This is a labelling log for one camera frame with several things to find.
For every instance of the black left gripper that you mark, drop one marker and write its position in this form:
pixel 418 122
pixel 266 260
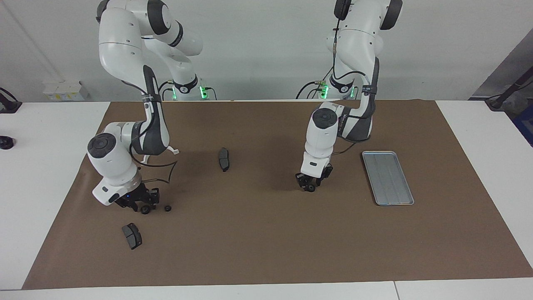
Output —
pixel 320 174

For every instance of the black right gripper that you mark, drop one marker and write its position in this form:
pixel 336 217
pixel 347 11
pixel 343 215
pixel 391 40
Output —
pixel 135 196

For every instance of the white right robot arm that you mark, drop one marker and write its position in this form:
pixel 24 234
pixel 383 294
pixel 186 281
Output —
pixel 120 41

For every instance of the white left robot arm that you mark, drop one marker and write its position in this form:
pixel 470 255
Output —
pixel 354 37

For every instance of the silver metal tray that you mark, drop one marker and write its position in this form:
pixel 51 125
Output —
pixel 389 183

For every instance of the thick dark brake pad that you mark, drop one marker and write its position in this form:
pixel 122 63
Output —
pixel 133 237

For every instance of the white semicircular plastic clamp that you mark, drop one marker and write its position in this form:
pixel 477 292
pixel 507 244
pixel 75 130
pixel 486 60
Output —
pixel 175 151

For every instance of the brown table mat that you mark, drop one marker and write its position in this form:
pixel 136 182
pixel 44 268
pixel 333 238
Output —
pixel 270 241

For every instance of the slim dark brake pad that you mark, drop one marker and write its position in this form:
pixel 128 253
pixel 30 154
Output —
pixel 224 159

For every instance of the white power strip box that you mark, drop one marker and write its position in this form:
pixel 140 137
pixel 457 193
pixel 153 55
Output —
pixel 64 91

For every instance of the black round knob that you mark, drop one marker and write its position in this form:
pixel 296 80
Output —
pixel 6 142

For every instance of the black table clamp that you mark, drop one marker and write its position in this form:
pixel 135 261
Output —
pixel 8 104

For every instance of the black pole stand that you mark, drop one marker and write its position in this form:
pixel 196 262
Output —
pixel 506 93

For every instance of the blue crate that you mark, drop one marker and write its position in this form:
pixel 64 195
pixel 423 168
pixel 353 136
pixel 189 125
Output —
pixel 525 125

